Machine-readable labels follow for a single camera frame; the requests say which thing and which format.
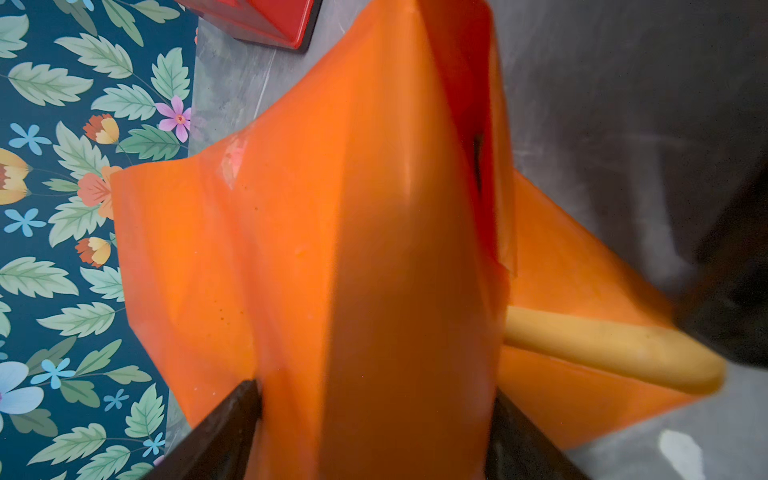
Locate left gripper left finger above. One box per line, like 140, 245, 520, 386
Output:
145, 380, 262, 480

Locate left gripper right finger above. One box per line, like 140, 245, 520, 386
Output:
485, 389, 589, 480

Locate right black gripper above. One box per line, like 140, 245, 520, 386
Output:
674, 162, 767, 366

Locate clear tape strip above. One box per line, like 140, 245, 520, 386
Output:
220, 135, 248, 190

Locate red tape dispenser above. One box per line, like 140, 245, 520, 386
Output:
177, 0, 322, 53

